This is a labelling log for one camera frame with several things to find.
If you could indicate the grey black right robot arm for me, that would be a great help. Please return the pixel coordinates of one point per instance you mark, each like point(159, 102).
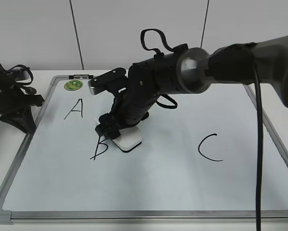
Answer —
point(189, 71)

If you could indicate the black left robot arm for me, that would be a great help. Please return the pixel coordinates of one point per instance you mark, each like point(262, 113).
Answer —
point(17, 97)

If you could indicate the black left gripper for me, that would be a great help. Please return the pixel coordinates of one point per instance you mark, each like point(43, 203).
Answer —
point(16, 95)

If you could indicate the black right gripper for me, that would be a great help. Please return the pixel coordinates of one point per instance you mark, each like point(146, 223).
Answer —
point(150, 81)

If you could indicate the green round magnet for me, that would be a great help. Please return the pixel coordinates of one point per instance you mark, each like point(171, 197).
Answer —
point(73, 85)

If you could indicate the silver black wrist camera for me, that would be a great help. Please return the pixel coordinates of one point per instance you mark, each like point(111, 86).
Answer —
point(112, 81)

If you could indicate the white board eraser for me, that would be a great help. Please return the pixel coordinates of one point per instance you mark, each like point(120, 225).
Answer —
point(126, 139)

